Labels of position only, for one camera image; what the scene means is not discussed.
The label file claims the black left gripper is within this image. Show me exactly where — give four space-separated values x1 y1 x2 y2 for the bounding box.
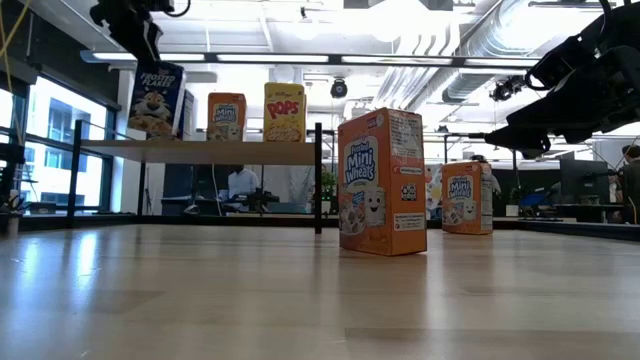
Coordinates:
88 0 177 64

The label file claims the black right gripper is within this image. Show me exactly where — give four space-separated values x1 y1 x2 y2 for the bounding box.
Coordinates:
482 8 610 161

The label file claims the orange Mini Wheats cereal box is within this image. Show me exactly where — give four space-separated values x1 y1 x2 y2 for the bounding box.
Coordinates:
206 92 248 143
441 160 495 236
337 106 429 258

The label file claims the yellow Corn Pops cereal box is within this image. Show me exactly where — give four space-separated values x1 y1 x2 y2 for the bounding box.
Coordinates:
263 81 308 144

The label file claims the long overhead light bar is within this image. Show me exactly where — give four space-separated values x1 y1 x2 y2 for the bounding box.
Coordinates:
79 49 544 70

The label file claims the black ceiling spotlight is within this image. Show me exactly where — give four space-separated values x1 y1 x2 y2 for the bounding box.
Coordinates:
490 74 529 103

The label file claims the black computer monitor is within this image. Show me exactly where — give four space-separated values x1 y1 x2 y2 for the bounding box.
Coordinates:
559 158 611 199

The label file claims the blue chair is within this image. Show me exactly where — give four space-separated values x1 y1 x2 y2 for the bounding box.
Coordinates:
518 192 551 209

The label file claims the leafy green potted plant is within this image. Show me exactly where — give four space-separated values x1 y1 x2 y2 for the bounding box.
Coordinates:
319 169 339 215

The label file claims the small potted plant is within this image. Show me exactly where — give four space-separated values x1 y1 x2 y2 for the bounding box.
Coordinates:
0 202 25 239

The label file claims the wooden shelf with black frame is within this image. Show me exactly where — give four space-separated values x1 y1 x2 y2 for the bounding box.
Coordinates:
66 118 324 235

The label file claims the yellow hanging cable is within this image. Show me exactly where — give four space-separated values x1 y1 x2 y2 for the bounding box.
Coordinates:
0 0 32 96

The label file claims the black metal table frame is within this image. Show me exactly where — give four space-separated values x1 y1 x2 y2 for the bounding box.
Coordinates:
0 212 640 243

